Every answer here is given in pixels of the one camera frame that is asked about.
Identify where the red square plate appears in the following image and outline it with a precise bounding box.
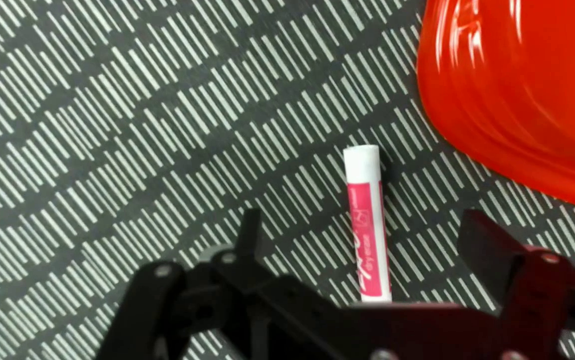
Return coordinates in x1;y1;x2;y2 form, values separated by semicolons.
416;0;575;215

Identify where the grey striped patterned mat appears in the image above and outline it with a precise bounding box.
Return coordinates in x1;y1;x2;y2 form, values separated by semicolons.
0;0;575;360

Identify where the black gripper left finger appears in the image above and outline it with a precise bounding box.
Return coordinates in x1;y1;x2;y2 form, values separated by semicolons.
101;208;344;360

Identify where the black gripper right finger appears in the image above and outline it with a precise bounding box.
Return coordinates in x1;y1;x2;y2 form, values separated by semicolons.
458;209;575;360

